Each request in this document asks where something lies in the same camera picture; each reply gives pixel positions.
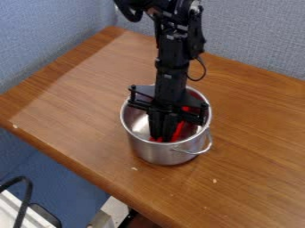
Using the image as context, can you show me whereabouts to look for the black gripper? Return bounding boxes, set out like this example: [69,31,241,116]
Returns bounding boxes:
[128,71,209,142]

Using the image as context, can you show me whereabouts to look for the red plastic block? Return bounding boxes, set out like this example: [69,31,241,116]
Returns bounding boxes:
[148,92,207,143]

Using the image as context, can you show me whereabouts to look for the metal pot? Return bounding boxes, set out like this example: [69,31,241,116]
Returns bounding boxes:
[121,86,213,166]

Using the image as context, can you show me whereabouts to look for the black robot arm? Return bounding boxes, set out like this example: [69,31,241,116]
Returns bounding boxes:
[114,0,209,142]

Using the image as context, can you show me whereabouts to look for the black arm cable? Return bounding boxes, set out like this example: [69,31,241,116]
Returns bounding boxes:
[185,56,209,83]

